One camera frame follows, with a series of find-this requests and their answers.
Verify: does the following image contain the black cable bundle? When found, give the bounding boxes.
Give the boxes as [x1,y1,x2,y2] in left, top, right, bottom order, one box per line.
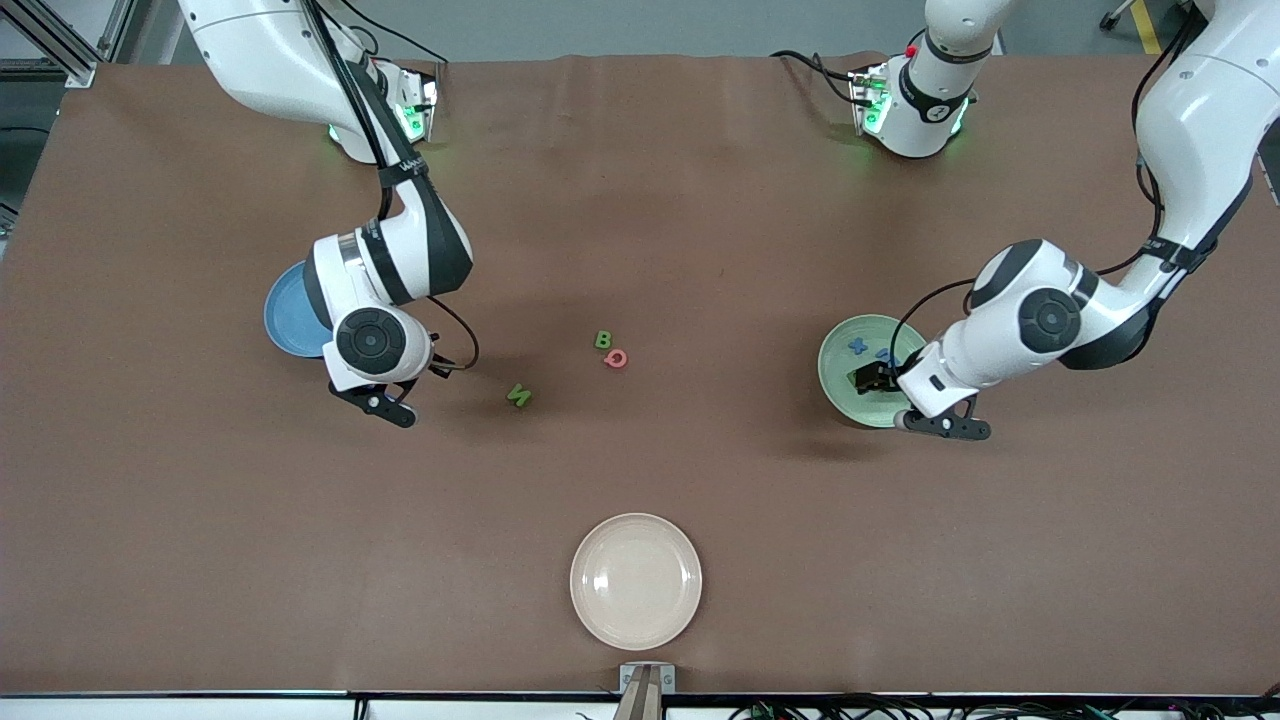
[730,692,1280,720]

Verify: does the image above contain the aluminium frame profile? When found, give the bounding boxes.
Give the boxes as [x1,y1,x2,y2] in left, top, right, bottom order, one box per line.
[0,0,136,89]

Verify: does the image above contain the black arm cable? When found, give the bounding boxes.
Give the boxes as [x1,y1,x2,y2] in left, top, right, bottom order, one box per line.
[425,295,481,373]
[888,0,1201,351]

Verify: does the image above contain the brown table cover sheet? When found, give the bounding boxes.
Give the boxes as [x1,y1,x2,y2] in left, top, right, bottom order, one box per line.
[0,52,1280,696]

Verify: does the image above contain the beige plate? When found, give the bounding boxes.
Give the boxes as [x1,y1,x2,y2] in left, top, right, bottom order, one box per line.
[569,512,703,652]

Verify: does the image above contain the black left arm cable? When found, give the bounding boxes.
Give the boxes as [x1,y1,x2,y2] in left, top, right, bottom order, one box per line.
[888,0,1201,351]

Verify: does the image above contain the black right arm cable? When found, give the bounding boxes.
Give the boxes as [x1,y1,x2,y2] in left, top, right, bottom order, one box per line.
[425,295,481,373]

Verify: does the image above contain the green plate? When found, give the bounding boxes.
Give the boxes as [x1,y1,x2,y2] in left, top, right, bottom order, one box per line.
[817,314,931,429]

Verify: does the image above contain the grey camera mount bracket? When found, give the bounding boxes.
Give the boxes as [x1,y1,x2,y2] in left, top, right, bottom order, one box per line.
[612,662,677,720]

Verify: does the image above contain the white table edge rail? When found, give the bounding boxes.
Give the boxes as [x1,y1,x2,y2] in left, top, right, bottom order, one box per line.
[0,693,1280,720]

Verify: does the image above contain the blue plate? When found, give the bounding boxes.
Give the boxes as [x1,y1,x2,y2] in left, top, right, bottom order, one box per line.
[263,258,336,359]

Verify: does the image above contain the black base cable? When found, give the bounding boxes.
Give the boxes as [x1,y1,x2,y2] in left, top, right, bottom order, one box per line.
[770,48,863,106]
[340,0,449,71]

